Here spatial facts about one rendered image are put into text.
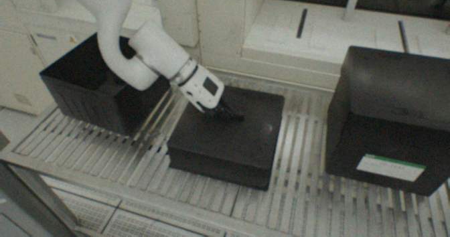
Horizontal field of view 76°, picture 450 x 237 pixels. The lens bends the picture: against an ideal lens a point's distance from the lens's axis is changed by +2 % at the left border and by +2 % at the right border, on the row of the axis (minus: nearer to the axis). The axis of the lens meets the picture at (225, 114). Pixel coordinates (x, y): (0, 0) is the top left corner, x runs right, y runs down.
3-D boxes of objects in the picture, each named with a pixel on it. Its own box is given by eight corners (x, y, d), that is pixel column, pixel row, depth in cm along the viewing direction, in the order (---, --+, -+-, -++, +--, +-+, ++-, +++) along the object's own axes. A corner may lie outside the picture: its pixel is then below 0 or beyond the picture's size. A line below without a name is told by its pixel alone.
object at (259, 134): (167, 167, 83) (160, 139, 73) (201, 100, 102) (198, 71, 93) (268, 192, 77) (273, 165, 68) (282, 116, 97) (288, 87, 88)
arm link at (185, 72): (181, 70, 68) (190, 79, 69) (194, 50, 74) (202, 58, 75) (163, 85, 74) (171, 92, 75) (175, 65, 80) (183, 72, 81)
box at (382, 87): (322, 174, 81) (350, 112, 63) (325, 106, 100) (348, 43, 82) (434, 200, 76) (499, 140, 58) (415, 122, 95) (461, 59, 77)
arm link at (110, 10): (21, 7, 50) (146, 100, 71) (83, -60, 50) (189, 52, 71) (21, -2, 57) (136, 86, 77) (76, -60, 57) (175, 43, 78)
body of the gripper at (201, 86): (186, 78, 69) (217, 108, 73) (199, 55, 76) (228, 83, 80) (169, 90, 74) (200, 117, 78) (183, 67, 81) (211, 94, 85)
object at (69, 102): (112, 68, 115) (98, 29, 103) (172, 85, 108) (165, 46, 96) (60, 114, 98) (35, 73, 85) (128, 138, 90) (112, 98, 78)
